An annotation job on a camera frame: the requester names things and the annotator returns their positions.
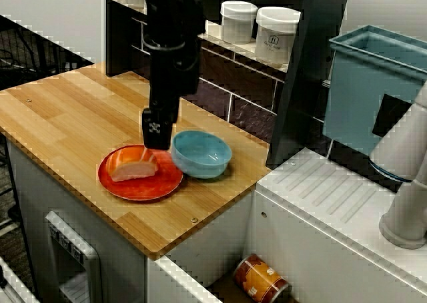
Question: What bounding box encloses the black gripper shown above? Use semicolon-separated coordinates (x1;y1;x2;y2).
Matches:
141;44;200;151

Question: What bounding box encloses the salmon sushi toy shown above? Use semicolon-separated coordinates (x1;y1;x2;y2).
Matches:
109;147;159;183

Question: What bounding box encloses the light blue bowl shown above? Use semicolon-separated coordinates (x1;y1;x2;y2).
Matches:
170;129;233;180

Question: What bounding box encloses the red orange plate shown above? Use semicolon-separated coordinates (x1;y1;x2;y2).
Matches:
97;144;184;202

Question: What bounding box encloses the black hutch side panel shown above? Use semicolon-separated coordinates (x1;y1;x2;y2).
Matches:
105;0;151;78

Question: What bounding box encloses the white tiled ledge shelf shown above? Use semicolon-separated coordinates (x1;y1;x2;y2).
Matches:
109;0;290;73

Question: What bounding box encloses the plain white jar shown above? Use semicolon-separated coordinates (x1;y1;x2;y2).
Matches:
220;0;258;45

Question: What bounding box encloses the white kitchen cabinet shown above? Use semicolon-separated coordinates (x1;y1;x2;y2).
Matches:
5;134;256;303

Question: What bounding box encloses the white toy dishwasher door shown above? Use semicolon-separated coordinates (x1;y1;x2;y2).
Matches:
45;211;103;303

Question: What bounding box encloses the white jar with print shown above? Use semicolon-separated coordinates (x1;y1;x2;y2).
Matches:
254;6;301;65

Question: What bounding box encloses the orange soup can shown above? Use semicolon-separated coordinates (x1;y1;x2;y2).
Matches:
232;253;290;303

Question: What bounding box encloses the teal plastic bin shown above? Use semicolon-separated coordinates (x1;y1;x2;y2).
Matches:
323;25;427;157

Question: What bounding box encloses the white toy sink unit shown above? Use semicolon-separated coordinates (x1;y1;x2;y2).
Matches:
146;147;427;303

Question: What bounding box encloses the white toy faucet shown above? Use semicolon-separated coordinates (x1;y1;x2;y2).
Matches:
368;82;427;250

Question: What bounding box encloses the black wire mesh rack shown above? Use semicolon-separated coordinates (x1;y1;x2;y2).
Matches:
0;15;96;92

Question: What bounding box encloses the wide black hutch post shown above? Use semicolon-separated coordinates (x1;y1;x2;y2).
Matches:
266;0;353;170

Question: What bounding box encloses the silver aluminium frame rail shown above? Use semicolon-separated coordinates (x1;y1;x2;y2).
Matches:
0;255;39;303

